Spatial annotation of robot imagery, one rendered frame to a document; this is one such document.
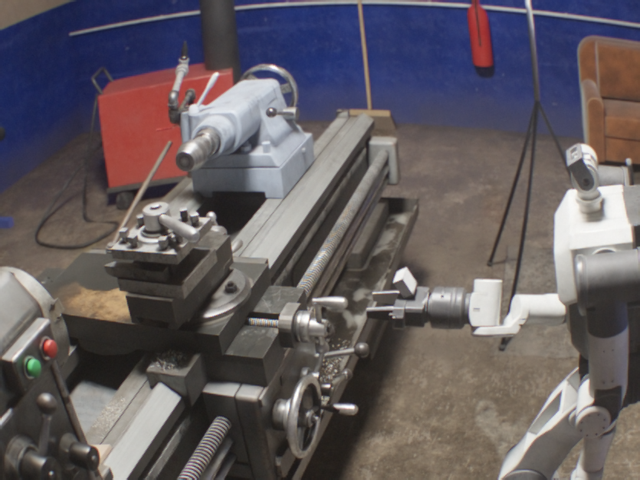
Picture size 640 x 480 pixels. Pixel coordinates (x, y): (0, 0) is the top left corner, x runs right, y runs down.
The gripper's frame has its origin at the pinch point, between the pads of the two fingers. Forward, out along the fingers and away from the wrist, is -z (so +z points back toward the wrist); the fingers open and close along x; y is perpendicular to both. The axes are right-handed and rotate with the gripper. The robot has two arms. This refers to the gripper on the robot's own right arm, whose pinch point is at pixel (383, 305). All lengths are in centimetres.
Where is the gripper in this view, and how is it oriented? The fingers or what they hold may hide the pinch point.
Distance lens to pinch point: 172.3
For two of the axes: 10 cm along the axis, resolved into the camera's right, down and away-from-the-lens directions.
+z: 9.5, 0.5, -3.0
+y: 1.2, 8.5, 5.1
